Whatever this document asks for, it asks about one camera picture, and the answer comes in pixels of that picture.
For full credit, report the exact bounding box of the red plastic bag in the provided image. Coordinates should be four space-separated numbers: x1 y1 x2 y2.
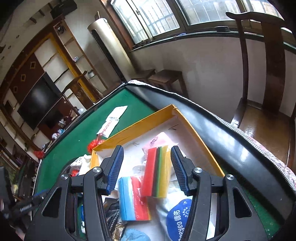
87 133 105 154

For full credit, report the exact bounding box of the rainbow sponge stack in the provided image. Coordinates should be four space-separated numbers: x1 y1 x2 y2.
140 146 171 198

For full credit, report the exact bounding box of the blue white red sponge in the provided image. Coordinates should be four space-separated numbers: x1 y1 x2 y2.
118 176 151 222

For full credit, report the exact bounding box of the white tissue packet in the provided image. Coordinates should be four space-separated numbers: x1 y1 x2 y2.
96 105 128 138

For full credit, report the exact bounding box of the yellow cardboard box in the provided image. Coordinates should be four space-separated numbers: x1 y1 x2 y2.
95 105 224 240

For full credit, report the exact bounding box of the blue white printed bag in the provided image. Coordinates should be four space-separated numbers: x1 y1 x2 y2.
166 198 192 241

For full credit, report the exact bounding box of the wooden armchair by television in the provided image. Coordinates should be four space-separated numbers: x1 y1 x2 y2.
59 70 103 116

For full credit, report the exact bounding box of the dark wooden stool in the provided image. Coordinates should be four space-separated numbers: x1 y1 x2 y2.
148 69 189 98

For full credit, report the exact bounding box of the black flat television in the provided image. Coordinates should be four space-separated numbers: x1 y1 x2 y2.
18 72 61 130

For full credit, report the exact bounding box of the dark wooden chair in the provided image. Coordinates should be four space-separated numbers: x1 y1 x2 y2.
226 11 295 168

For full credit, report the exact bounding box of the white tower air conditioner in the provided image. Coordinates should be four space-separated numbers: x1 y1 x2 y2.
87 18 136 82

